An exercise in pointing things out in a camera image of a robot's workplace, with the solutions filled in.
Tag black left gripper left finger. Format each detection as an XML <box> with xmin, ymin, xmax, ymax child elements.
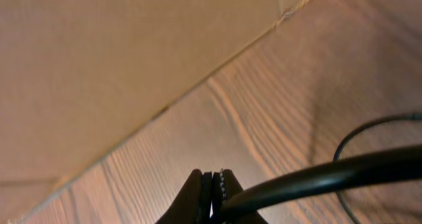
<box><xmin>156</xmin><ymin>169</ymin><xmax>213</xmax><ymax>224</ymax></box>

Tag black USB cable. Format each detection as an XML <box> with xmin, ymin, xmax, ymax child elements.
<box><xmin>217</xmin><ymin>113</ymin><xmax>422</xmax><ymax>224</ymax></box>

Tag cardboard side panel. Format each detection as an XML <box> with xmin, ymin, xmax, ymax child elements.
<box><xmin>1</xmin><ymin>0</ymin><xmax>314</xmax><ymax>223</ymax></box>

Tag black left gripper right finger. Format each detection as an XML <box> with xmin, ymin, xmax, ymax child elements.
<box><xmin>210</xmin><ymin>168</ymin><xmax>268</xmax><ymax>224</ymax></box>

